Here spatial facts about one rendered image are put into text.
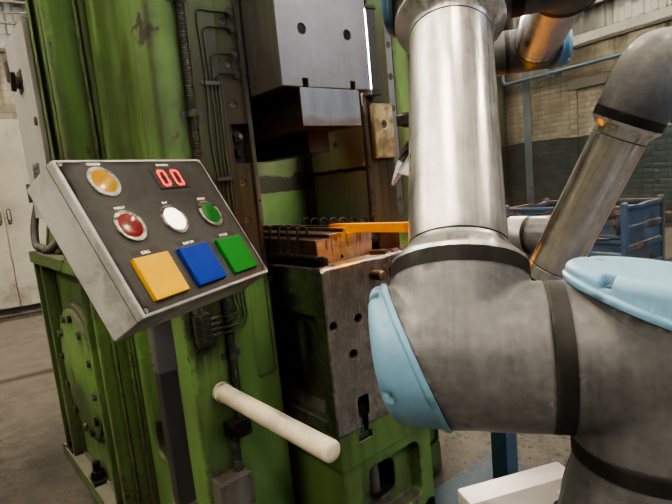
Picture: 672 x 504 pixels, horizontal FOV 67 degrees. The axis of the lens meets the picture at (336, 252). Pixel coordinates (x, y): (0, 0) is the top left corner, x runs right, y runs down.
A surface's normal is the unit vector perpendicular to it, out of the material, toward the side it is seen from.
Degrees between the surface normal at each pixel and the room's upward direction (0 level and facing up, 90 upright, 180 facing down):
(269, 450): 90
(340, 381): 90
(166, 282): 60
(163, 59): 90
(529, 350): 64
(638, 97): 85
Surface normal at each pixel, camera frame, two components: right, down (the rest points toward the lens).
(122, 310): -0.41, 0.17
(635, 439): -0.67, 0.17
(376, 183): 0.65, 0.04
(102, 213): 0.74, -0.52
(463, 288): -0.18, -0.37
